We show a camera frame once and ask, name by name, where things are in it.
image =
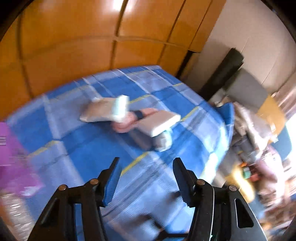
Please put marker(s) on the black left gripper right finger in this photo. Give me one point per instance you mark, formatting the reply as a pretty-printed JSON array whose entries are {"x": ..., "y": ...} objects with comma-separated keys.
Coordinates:
[{"x": 219, "y": 213}]

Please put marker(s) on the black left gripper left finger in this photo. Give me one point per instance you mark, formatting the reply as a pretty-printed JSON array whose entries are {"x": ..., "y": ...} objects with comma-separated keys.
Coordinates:
[{"x": 58, "y": 220}]

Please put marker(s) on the white foam sponge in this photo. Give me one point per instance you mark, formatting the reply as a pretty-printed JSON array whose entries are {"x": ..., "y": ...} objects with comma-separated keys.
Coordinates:
[{"x": 158, "y": 122}]

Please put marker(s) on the pink knitted hat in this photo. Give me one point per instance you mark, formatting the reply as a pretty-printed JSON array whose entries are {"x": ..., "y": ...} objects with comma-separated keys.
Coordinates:
[{"x": 131, "y": 119}]

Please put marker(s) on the purple cardboard box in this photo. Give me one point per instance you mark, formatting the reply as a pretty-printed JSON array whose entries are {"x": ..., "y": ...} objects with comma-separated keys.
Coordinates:
[{"x": 17, "y": 174}]

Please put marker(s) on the blue plaid bed cover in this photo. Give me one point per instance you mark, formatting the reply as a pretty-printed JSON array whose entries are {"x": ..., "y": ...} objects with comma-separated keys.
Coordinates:
[{"x": 65, "y": 150}]

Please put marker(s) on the white rolled sock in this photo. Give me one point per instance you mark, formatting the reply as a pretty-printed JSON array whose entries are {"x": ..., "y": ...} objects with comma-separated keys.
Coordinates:
[{"x": 163, "y": 141}]

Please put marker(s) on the grey chair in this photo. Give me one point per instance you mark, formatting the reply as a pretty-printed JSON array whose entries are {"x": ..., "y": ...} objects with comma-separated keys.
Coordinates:
[{"x": 244, "y": 88}]

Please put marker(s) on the face mask packet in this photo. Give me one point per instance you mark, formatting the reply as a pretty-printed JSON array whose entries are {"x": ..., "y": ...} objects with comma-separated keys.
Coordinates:
[{"x": 106, "y": 109}]

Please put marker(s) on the orange wooden wardrobe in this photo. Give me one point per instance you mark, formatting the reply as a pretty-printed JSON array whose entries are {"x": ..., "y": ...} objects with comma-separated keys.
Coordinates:
[{"x": 45, "y": 44}]

